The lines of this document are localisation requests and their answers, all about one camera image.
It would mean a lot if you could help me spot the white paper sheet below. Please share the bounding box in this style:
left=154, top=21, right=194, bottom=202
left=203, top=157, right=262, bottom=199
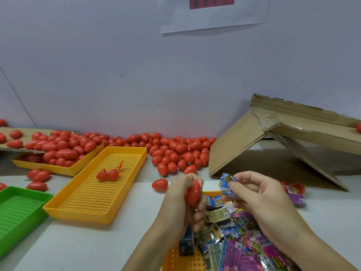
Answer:
left=159, top=0, right=271, bottom=34

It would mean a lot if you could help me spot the pile of colourful toy packets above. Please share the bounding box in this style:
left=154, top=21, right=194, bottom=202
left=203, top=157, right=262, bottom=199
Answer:
left=194, top=195, right=300, bottom=271

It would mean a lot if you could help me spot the person's left hand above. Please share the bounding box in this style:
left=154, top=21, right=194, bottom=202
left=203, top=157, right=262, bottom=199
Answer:
left=156, top=173, right=208, bottom=244

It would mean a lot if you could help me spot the green perforated plastic tray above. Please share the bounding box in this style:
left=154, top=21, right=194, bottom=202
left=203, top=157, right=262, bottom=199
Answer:
left=0, top=186, right=54, bottom=258

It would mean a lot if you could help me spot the person's right hand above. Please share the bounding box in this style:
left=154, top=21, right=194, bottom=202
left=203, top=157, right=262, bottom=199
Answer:
left=221, top=170, right=294, bottom=241

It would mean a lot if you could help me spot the person's right forearm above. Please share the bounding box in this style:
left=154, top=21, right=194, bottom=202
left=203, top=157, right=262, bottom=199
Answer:
left=262, top=220, right=359, bottom=271

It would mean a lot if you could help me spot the person's left forearm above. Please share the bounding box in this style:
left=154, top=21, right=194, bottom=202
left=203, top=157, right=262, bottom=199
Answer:
left=122, top=228, right=184, bottom=271

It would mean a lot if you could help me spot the small blue toy packet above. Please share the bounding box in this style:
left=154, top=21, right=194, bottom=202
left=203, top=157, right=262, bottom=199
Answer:
left=219, top=173, right=237, bottom=197

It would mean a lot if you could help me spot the opened red egg capsule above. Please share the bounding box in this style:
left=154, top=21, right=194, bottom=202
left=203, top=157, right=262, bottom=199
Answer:
left=281, top=182, right=306, bottom=195
left=96, top=168, right=120, bottom=181

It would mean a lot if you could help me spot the purple toy packet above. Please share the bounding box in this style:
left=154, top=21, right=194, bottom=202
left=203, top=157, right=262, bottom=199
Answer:
left=287, top=193, right=307, bottom=208

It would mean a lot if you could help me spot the flat brown cardboard sheet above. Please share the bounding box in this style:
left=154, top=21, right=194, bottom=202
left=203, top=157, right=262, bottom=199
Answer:
left=0, top=127, right=78, bottom=154

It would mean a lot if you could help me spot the brown cardboard box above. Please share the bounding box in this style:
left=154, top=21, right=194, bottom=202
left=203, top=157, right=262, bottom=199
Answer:
left=208, top=93, right=361, bottom=192

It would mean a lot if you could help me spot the dark blue toy packet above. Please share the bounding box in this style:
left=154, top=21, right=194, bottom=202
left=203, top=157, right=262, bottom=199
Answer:
left=178, top=223, right=195, bottom=257

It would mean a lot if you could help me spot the pile of red plastic eggs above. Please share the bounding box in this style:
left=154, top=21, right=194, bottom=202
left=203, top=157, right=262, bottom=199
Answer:
left=99, top=132, right=218, bottom=177
left=0, top=119, right=99, bottom=167

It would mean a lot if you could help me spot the yellow perforated plastic tray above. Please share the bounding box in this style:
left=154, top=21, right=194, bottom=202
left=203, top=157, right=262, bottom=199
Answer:
left=12, top=142, right=105, bottom=177
left=162, top=190, right=312, bottom=271
left=43, top=146, right=148, bottom=225

